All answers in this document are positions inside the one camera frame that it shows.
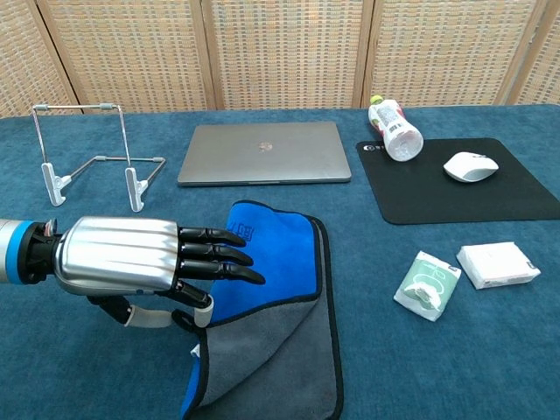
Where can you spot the silver laptop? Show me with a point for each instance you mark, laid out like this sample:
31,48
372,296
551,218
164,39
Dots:
262,162

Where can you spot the grey and blue cloth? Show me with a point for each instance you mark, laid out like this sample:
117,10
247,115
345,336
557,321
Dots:
280,350

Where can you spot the black mouse pad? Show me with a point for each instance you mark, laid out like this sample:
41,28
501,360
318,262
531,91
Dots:
420,197

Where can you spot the blue carpet table cover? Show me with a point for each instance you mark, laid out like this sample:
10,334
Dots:
87,376

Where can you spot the green tissue pack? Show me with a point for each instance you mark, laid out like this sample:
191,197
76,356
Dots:
424,284

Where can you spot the white tissue pack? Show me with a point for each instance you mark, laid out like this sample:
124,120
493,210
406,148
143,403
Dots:
494,262

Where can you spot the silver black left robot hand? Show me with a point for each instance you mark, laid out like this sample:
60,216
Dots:
118,254

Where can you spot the white computer mouse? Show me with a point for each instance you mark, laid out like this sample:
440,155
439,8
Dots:
470,168

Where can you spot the white plastic drink bottle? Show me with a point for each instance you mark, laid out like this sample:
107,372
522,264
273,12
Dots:
398,131

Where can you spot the woven folding screen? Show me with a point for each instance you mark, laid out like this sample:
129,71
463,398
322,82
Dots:
280,52

